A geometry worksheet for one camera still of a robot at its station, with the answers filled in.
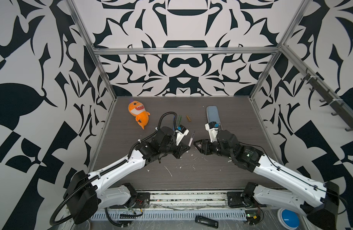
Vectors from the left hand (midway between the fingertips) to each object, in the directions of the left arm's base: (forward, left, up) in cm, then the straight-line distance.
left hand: (190, 145), depth 73 cm
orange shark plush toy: (+33, +33, -11) cm, 48 cm away
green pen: (+28, +4, -18) cm, 34 cm away
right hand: (0, -3, +3) cm, 4 cm away
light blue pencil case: (+31, -20, -16) cm, 40 cm away
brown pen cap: (+31, -3, -19) cm, 36 cm away
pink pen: (+2, -1, +2) cm, 3 cm away
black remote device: (-30, -4, -14) cm, 33 cm away
